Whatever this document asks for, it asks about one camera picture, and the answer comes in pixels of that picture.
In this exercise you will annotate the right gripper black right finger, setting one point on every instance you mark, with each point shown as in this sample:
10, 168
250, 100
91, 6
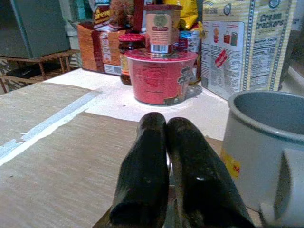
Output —
204, 180

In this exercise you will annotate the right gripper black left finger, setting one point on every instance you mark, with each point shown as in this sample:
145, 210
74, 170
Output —
142, 178

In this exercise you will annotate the brown cardboard sheet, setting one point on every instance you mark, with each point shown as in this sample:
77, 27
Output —
59, 171

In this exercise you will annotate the red instant noodle bowl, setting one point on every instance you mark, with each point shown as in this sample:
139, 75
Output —
159, 78

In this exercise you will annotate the white tape strip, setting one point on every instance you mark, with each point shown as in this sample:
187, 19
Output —
54, 121

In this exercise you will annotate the glass jar with red lid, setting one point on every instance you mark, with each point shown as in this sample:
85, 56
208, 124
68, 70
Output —
127, 54

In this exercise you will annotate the orange carton box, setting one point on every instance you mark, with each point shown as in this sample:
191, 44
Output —
99, 52

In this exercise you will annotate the small can with blue label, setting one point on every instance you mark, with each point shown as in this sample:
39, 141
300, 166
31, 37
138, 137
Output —
187, 42

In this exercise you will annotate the cream crackers bag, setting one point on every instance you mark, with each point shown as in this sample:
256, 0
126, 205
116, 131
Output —
240, 45

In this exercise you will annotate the brown wooden rack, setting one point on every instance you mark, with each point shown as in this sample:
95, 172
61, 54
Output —
40, 66

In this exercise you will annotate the orange instant noodle cup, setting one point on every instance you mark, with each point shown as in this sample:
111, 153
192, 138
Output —
160, 26

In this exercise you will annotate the yellow snack bag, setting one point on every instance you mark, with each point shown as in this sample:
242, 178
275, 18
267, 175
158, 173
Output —
187, 14

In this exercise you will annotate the red snack bag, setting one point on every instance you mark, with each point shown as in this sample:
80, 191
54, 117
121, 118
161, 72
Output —
102, 14

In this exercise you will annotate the grey green box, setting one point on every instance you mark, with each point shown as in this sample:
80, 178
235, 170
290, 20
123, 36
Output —
33, 26

